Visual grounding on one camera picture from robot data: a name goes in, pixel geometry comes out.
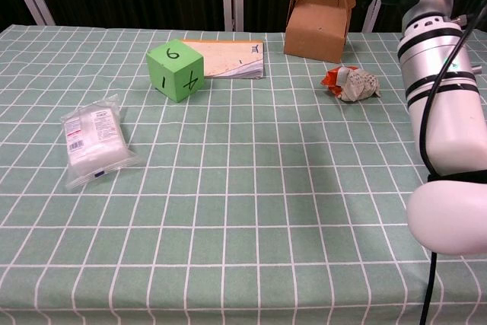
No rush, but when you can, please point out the green checkered tablecloth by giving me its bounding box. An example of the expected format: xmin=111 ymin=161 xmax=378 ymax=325
xmin=0 ymin=24 xmax=487 ymax=325

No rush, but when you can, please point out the crumpled orange white wrapper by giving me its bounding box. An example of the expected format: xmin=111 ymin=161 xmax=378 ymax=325
xmin=320 ymin=65 xmax=382 ymax=104

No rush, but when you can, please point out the cream notepad with orange edge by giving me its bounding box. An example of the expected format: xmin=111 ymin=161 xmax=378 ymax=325
xmin=180 ymin=38 xmax=266 ymax=81

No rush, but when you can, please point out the clear packet of white pads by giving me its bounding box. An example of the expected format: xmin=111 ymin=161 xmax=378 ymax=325
xmin=60 ymin=94 xmax=138 ymax=190

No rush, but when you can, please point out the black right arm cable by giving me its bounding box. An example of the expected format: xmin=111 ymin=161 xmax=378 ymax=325
xmin=418 ymin=7 xmax=487 ymax=325

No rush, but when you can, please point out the brown cardboard carry box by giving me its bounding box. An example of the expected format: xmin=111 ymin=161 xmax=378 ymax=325
xmin=283 ymin=0 xmax=357 ymax=64

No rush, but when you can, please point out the green numbered foam cube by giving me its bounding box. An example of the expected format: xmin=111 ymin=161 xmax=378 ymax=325
xmin=145 ymin=38 xmax=205 ymax=104

